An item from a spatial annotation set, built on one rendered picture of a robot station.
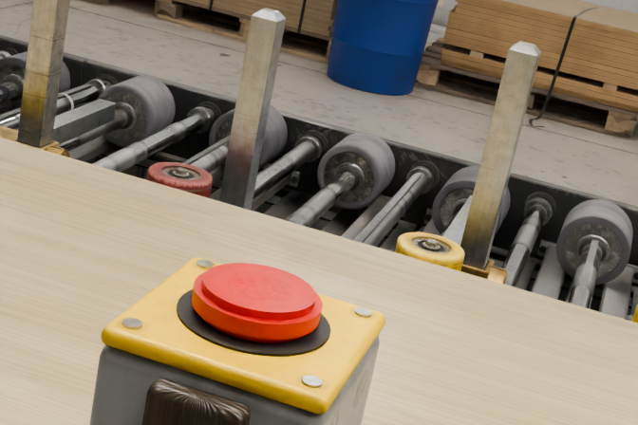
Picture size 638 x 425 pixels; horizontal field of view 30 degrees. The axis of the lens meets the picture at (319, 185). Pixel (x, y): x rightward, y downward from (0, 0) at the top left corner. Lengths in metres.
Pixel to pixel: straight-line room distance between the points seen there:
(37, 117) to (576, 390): 0.84
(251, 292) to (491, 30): 5.93
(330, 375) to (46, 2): 1.30
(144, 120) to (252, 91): 0.53
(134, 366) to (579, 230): 1.53
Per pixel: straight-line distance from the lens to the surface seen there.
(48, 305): 1.10
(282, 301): 0.36
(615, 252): 1.86
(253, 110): 1.52
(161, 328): 0.35
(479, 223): 1.47
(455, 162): 2.01
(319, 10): 6.46
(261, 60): 1.50
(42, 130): 1.66
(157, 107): 2.03
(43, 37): 1.63
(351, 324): 0.38
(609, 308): 1.82
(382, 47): 5.95
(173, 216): 1.34
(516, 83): 1.43
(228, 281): 0.36
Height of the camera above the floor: 1.38
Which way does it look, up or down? 18 degrees down
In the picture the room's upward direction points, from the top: 11 degrees clockwise
